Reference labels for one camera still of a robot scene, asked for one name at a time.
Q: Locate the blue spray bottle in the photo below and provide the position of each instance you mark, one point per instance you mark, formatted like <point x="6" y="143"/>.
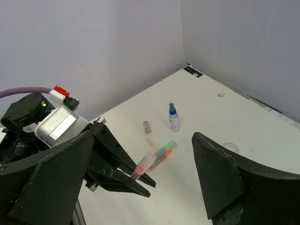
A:
<point x="173" y="118"/>

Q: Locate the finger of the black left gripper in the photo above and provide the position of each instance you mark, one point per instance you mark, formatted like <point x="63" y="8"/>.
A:
<point x="111" y="179"/>
<point x="115" y="155"/>

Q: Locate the purple pen red tip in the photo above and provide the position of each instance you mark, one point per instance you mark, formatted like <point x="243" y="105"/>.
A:
<point x="143" y="165"/>

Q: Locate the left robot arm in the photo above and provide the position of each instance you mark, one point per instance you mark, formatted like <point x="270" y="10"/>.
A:
<point x="33" y="124"/>

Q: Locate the green highlighter pen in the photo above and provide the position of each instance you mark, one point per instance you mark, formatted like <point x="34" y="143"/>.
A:
<point x="169" y="146"/>

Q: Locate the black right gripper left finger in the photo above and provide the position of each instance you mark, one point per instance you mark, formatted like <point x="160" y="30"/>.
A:
<point x="43" y="189"/>

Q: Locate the clear tape roll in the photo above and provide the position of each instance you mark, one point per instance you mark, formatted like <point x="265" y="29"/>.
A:
<point x="231" y="146"/>

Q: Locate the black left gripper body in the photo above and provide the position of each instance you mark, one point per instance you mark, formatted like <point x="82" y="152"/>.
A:
<point x="104" y="160"/>

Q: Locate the grey eraser block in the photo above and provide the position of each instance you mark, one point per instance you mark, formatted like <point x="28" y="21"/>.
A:
<point x="146" y="126"/>

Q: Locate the left black corner label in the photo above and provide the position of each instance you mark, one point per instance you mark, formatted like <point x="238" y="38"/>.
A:
<point x="193" y="71"/>

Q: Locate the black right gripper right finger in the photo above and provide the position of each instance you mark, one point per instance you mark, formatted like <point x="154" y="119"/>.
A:
<point x="240" y="191"/>

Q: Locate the small peach pen cap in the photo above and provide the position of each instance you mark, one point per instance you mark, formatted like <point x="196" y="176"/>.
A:
<point x="150" y="142"/>

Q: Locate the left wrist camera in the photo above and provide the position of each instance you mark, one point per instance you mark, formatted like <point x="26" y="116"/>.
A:
<point x="59" y="126"/>

